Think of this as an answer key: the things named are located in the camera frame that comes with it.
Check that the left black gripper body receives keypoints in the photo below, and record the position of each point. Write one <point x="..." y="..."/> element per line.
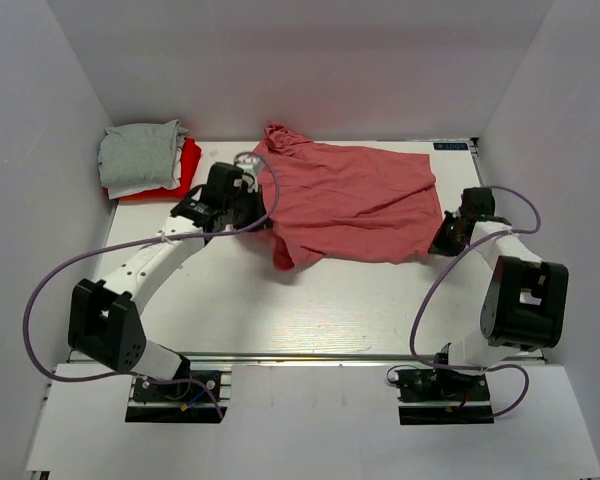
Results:
<point x="245" y="208"/>

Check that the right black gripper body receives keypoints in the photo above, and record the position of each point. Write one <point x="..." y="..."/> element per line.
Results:
<point x="447" y="239"/>

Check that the pink t shirt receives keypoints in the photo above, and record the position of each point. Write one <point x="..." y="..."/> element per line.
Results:
<point x="347" y="202"/>

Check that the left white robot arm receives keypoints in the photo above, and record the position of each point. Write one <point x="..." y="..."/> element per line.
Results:
<point x="105" y="315"/>

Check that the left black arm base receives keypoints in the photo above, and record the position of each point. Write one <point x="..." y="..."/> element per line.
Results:
<point x="180" y="404"/>

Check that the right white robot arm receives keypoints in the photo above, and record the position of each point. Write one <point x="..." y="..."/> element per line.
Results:
<point x="524" y="305"/>

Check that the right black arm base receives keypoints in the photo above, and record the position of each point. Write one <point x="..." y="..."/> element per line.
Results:
<point x="438" y="397"/>

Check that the red folded t shirt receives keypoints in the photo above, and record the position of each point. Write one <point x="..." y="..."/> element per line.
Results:
<point x="190" y="156"/>

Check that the grey folded t shirt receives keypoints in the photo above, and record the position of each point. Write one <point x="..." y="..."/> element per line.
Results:
<point x="145" y="135"/>

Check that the white folded t shirt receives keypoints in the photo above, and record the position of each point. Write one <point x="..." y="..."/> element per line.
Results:
<point x="129" y="170"/>

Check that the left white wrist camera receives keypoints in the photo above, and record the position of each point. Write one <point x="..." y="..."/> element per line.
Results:
<point x="251" y="165"/>

